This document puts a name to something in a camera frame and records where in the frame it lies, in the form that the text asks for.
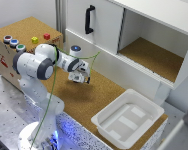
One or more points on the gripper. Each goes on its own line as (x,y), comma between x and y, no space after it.
(79,75)

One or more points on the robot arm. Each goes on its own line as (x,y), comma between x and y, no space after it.
(32,65)

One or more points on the white plastic box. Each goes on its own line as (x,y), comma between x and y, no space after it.
(127,120)

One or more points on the red button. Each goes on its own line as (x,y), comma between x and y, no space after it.
(7,38)

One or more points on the green button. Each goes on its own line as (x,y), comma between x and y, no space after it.
(20,47)

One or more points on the wooden drawer box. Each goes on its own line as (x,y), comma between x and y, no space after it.
(25,30)

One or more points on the blue button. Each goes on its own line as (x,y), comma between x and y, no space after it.
(14,42)

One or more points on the yellow block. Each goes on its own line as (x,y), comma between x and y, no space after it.
(34,40)

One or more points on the white sliding door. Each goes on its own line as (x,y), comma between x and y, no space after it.
(105,25)

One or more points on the white cabinet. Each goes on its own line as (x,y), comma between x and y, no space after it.
(150,20)

